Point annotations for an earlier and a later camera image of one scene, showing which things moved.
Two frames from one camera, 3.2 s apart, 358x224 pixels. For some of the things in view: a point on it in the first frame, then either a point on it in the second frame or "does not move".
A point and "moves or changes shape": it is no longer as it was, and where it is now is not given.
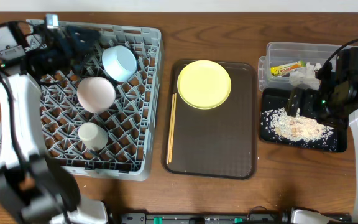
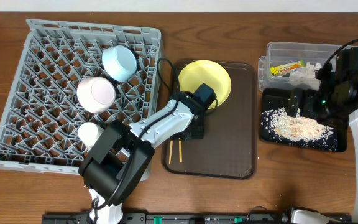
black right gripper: (305, 101) does not move
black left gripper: (62, 43) → (192, 134)
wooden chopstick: (170, 127) moves or changes shape
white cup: (93, 135) does not move
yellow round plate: (204, 84) does not move
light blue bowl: (119, 63) does not move
